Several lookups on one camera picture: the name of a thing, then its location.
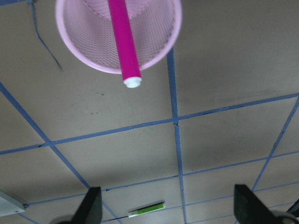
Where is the pink mesh cup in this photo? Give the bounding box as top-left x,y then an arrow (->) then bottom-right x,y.
55,0 -> 183,74

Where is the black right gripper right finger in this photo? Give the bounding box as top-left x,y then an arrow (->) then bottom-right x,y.
234,184 -> 278,224

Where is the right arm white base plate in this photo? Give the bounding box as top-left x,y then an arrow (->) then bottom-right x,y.
0,191 -> 25,217

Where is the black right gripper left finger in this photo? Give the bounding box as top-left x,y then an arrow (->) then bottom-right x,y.
71,187 -> 103,224

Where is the green pen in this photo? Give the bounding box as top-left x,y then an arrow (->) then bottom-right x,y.
128,201 -> 165,218

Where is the pink pen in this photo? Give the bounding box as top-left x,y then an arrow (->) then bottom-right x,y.
108,0 -> 142,88

